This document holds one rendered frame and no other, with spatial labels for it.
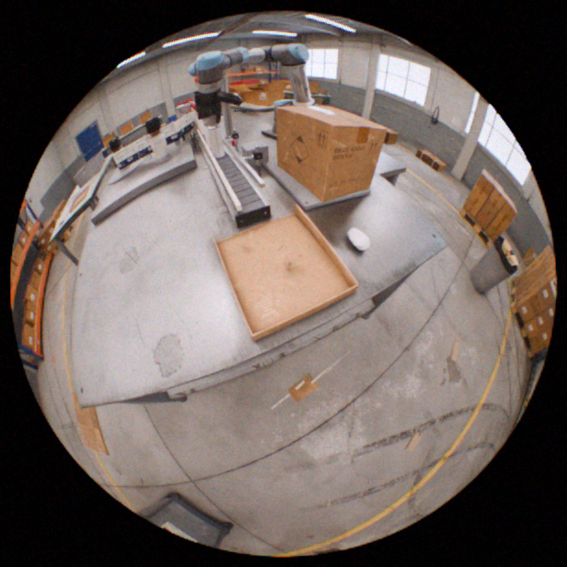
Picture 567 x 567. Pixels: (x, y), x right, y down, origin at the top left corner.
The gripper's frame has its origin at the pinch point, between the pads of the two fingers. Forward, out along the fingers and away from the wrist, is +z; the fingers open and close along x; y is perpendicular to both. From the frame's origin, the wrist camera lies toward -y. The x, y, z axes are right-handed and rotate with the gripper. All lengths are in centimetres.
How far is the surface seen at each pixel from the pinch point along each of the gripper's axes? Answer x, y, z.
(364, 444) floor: 182, -17, 17
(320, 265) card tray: 64, -10, -11
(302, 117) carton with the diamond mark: 21.0, -21.0, -17.6
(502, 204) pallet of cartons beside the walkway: 77, -341, -14
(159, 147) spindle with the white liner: -23.0, 28.8, 23.4
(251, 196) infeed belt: 36.9, -2.2, -0.1
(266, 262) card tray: 58, 2, -7
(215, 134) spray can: -1.5, 0.7, 7.7
